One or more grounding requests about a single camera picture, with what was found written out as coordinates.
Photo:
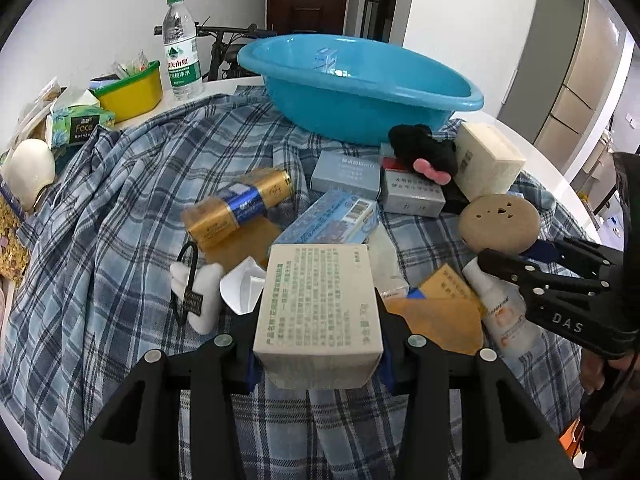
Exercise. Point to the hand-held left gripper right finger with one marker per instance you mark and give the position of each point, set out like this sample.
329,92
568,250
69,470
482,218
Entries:
395,360

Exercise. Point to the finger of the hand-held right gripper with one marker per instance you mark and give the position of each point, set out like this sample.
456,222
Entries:
505,265
575,250

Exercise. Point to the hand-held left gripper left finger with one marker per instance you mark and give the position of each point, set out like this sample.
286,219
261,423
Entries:
235,355

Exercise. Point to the round tan perforated puff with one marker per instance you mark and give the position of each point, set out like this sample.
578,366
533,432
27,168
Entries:
500,222

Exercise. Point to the cream soap box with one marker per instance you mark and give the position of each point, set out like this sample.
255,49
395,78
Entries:
490,160
315,305

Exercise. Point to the gold blue foil pack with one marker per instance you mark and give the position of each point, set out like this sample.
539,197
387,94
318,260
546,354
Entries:
245,200

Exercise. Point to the light blue carton box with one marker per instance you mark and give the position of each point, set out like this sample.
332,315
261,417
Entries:
330,215

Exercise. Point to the blue plastic basin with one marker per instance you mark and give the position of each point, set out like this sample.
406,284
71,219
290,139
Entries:
350,105

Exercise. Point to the person's right hand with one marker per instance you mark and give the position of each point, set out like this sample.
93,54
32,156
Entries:
595,370

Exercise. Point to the white lotion bottle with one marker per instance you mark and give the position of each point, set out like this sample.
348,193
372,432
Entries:
505,320

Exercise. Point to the orange paper packet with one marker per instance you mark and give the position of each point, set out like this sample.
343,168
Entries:
440,320

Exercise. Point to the white folded paper box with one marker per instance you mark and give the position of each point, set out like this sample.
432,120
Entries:
242,285

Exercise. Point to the blue plaid cloth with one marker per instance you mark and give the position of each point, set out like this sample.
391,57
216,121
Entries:
550,170

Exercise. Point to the white printed plastic packet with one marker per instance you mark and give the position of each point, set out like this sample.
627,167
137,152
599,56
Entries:
387,265

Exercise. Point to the brown paper piece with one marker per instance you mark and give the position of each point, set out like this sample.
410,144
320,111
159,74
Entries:
245,242

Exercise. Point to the grey box with red edge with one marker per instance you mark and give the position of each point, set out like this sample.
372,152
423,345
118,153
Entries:
410,195

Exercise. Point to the black fluffy scrunchie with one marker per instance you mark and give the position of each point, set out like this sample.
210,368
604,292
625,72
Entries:
425,152

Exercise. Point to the grey-blue carton box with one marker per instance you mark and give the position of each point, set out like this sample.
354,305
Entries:
345,175

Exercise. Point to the blue plaid shirt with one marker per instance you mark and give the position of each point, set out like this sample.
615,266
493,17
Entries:
125,200

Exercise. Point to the beige grey refrigerator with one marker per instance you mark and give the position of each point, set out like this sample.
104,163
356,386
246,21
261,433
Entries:
565,60

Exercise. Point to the clear jar with black lid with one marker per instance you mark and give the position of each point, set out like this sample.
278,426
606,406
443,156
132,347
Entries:
10,240

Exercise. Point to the white egg-shaped ornament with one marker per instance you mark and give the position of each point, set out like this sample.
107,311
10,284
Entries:
30,170

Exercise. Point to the yellow plastic tub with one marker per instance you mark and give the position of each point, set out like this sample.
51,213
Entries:
132,97

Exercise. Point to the green tissue box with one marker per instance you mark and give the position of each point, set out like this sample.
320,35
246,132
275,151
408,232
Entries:
80,122

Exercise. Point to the black framed glass door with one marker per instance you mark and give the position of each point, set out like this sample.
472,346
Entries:
380,0

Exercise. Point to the clear water bottle green cap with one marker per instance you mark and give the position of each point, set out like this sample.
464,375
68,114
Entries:
182,55

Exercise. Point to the assorted small sachets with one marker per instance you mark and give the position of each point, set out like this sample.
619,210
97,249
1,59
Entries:
125,67

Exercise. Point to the black bicycle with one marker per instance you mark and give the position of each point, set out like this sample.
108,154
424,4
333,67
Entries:
220,45

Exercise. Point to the clear snack bags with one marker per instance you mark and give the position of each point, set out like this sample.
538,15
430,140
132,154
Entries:
40,100

